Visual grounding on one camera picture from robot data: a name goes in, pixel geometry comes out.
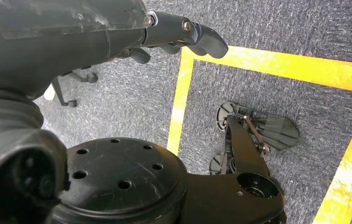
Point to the yellow floor tape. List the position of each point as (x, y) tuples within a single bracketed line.
[(256, 63)]

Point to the black robot foot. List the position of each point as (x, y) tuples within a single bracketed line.
[(274, 130)]

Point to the black chair base with castors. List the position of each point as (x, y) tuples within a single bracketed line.
[(61, 95)]

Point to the robot left arm ribbed sleeve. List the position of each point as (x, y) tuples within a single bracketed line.
[(9, 148)]

